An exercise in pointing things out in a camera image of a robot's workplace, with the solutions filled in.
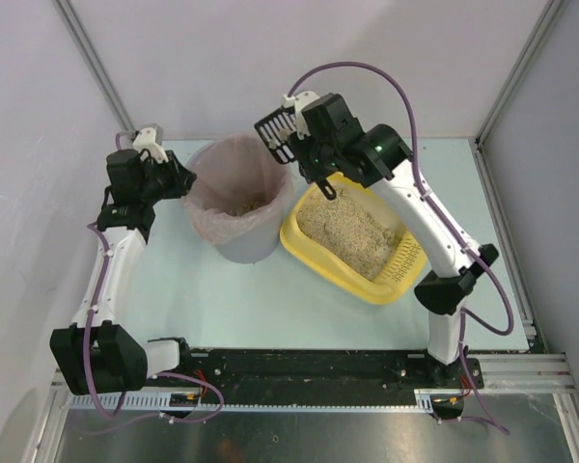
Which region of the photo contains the black slotted litter scoop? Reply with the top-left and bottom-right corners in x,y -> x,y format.
253,104 -> 337,202

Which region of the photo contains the yellow litter box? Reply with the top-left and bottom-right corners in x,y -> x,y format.
280,174 -> 427,305

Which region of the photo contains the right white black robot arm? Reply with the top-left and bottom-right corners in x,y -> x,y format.
283,92 -> 498,365

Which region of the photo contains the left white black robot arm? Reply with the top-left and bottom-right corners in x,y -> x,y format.
49,149 -> 196,395

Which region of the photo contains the beige cat litter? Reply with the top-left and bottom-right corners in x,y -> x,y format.
296,189 -> 399,281

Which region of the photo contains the pink plastic bin liner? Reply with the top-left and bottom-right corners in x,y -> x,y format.
180,133 -> 295,245

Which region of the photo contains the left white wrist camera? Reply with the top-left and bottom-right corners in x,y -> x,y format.
132,123 -> 169,164

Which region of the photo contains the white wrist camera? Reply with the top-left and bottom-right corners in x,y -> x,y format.
132,123 -> 169,164
282,91 -> 319,139

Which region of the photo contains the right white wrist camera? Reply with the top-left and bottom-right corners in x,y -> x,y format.
282,91 -> 319,139

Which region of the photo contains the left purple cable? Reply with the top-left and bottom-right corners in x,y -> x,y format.
84,129 -> 136,419

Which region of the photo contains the purple cable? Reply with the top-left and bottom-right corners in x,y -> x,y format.
287,61 -> 515,337
84,129 -> 136,419

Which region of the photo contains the left aluminium frame post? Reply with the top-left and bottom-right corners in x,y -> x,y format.
51,0 -> 136,149

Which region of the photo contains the aluminium frame post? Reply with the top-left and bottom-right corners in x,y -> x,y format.
473,0 -> 566,146
51,0 -> 136,149

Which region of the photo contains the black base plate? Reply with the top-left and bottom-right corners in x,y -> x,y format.
177,348 -> 484,408

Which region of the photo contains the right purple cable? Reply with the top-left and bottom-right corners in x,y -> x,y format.
287,61 -> 515,337

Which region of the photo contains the grey slotted cable duct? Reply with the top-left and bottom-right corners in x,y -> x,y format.
69,389 -> 457,412

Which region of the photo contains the right aluminium frame post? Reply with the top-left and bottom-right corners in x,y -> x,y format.
473,0 -> 566,146

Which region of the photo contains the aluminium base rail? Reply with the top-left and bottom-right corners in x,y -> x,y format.
476,353 -> 576,395

